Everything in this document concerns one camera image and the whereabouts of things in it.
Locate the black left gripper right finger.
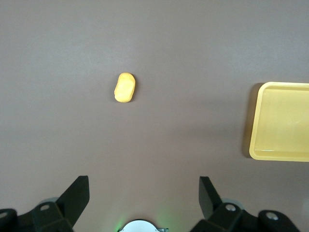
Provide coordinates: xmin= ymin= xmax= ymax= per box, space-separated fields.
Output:
xmin=190 ymin=176 xmax=300 ymax=232

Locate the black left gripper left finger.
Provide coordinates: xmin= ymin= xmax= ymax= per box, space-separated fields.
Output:
xmin=0 ymin=175 xmax=90 ymax=232

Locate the yellow potato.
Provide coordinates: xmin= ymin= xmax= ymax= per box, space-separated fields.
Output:
xmin=113 ymin=72 xmax=136 ymax=103

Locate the yellow plastic tray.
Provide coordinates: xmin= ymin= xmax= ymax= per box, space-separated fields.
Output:
xmin=248 ymin=81 xmax=309 ymax=162

